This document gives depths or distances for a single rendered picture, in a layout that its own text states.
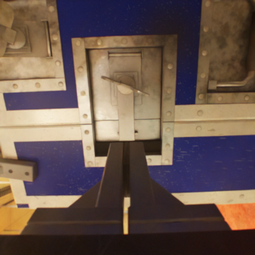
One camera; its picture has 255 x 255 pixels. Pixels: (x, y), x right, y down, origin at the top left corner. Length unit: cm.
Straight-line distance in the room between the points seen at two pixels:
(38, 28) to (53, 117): 11
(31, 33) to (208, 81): 23
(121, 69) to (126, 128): 8
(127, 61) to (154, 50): 4
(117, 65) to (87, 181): 17
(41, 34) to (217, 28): 22
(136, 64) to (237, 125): 16
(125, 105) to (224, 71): 14
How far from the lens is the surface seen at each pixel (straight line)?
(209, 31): 26
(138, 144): 15
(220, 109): 27
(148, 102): 26
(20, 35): 27
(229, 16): 29
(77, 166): 28
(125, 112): 25
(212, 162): 30
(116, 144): 15
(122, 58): 25
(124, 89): 24
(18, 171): 31
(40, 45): 27
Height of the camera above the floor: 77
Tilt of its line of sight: 1 degrees up
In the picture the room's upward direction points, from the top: 92 degrees counter-clockwise
